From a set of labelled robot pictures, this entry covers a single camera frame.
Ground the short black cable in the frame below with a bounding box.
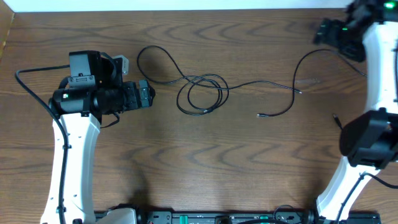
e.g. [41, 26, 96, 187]
[136, 45, 302, 116]

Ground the long black cable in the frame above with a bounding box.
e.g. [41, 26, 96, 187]
[256, 48, 368, 131]

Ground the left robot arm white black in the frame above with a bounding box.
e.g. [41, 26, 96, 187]
[40, 50, 155, 223]

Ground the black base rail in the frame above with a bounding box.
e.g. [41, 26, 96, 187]
[95, 203, 382, 224]

